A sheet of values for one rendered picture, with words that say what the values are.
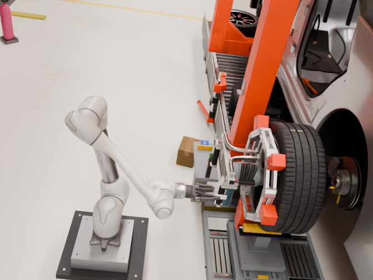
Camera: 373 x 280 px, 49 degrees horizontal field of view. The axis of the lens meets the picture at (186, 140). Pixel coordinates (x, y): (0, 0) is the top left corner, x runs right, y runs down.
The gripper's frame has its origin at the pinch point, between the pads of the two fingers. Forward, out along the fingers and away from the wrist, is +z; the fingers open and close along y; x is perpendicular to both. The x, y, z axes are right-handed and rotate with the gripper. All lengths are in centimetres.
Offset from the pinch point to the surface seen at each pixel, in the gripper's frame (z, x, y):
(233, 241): 25, -68, -23
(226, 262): 21, -77, -11
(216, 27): 20, -3, -253
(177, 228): -14, -83, -43
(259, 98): 25, 30, -60
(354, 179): 79, 12, -10
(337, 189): 74, -1, -14
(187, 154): -6, -68, -116
